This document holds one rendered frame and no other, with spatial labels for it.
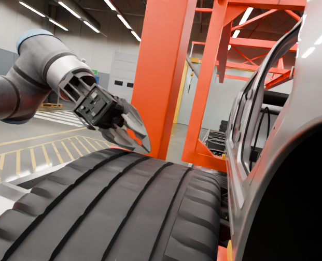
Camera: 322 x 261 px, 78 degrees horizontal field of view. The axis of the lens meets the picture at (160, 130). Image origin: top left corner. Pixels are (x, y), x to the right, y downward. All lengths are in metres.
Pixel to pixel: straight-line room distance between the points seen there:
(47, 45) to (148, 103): 0.43
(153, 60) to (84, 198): 0.65
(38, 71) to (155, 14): 0.52
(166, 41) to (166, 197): 0.66
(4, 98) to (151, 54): 0.53
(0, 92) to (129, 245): 0.36
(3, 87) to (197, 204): 0.40
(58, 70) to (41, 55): 0.06
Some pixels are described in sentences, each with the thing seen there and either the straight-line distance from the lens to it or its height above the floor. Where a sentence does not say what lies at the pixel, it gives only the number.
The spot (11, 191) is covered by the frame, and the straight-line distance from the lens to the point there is 0.37.
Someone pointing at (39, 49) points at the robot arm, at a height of 1.34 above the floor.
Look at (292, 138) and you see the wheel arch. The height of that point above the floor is 1.26.
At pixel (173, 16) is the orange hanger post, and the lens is 0.85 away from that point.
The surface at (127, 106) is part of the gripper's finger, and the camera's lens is 0.42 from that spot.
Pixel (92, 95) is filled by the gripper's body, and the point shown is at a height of 1.27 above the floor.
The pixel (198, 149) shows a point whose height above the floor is 0.73.
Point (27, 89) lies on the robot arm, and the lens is 0.53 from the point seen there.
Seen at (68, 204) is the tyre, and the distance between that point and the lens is 0.26.
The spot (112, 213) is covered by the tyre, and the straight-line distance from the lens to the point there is 0.24.
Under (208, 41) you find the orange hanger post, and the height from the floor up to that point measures 2.12.
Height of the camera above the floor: 1.29
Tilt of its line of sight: 8 degrees down
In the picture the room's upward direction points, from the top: 11 degrees clockwise
